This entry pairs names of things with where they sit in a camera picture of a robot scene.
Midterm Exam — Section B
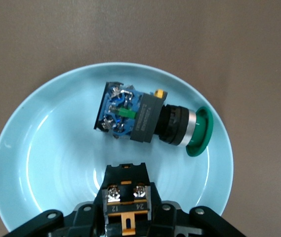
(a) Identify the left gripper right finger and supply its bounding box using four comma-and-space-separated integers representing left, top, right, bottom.
152, 200, 248, 237

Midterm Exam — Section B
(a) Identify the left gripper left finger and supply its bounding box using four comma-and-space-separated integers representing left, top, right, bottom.
5, 201, 99, 237

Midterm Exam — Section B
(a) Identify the orange push-button switch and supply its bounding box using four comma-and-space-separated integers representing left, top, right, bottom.
94, 162, 162, 237

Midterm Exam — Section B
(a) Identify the light blue round plate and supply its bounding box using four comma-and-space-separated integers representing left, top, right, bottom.
0, 62, 234, 234

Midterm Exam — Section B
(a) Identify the small dark blue object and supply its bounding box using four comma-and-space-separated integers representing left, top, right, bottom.
93, 81, 214, 158

